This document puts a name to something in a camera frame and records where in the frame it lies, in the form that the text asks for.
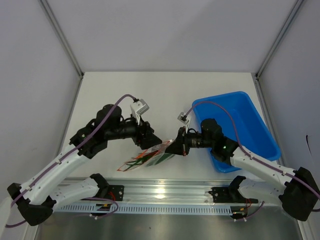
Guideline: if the purple cable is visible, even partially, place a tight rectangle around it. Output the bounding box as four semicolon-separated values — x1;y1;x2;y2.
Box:
182;101;320;222
5;93;138;229

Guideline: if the green onion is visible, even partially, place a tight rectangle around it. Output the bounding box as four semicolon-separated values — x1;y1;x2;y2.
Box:
125;150;159;171

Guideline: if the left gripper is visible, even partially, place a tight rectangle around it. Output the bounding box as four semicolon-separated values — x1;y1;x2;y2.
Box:
106;112;162;150

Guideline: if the clear zip top bag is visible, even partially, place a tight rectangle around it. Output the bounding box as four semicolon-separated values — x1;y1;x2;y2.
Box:
117;139;174;172

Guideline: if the white slotted cable duct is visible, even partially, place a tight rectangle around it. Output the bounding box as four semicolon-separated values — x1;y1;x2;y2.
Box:
57;203;245;216

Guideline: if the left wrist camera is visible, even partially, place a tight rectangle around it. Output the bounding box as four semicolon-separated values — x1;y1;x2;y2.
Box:
130;98;150;125

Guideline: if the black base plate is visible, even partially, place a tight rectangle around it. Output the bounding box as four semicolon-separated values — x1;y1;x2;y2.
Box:
106;185;125;202
208;186;258;204

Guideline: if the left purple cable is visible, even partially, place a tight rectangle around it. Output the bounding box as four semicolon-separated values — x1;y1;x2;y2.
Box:
5;93;138;229

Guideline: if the right aluminium frame post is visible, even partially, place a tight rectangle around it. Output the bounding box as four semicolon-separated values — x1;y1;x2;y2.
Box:
255;0;307;81

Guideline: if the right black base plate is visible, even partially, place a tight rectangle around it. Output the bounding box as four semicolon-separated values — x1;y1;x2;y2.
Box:
208;186;258;204

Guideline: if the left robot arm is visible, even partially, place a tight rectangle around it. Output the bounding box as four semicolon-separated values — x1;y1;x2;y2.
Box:
7;100;162;226

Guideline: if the aluminium mounting rail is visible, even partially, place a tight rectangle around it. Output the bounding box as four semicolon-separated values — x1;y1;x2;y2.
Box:
57;177;283;207

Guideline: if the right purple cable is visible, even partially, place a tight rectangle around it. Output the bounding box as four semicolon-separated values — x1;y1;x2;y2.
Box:
182;101;320;222

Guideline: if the blue plastic tray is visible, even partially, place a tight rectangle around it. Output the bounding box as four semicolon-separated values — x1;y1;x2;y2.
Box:
192;91;282;161

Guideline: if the aluminium frame post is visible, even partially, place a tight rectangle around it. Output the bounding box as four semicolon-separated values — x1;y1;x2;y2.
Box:
38;0;84;79
255;0;307;81

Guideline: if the left aluminium frame post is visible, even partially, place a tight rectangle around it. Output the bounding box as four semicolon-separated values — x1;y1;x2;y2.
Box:
38;0;84;79

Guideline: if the green cucumber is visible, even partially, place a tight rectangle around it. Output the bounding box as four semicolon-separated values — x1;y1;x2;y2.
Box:
146;153;175;167

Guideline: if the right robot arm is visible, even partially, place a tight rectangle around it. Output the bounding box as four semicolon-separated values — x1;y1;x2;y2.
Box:
165;118;320;222

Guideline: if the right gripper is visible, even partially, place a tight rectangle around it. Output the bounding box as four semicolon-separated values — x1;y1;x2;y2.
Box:
164;126;214;157

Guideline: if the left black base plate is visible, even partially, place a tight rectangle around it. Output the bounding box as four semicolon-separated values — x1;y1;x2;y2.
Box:
106;185;125;202

